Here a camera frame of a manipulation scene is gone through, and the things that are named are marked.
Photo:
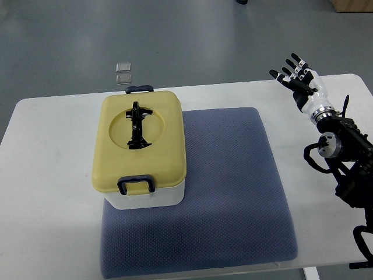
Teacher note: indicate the upper clear floor marker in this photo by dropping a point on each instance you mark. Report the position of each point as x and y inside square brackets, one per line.
[123, 67]

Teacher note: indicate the lower clear floor marker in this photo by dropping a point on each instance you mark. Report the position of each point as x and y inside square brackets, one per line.
[123, 78]

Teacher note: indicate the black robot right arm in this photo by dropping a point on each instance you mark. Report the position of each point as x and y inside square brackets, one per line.
[343, 151]

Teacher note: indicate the yellow box lid black handle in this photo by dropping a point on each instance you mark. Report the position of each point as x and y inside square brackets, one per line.
[140, 144]

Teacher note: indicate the black bracket at table edge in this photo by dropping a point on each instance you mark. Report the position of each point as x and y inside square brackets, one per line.
[360, 265]

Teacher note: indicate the brown cardboard box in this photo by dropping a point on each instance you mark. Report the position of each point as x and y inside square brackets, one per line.
[352, 6]

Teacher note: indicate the clear floor marker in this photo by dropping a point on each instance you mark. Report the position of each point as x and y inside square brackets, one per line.
[123, 67]
[123, 78]

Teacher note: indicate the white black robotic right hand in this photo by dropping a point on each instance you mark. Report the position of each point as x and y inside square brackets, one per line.
[309, 92]

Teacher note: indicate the dark object on floor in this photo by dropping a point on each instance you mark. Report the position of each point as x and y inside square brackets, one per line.
[242, 2]

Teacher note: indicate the white storage box base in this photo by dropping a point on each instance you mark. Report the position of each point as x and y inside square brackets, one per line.
[138, 196]

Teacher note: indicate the blue grey fabric cushion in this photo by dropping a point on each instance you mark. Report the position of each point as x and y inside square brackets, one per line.
[234, 211]

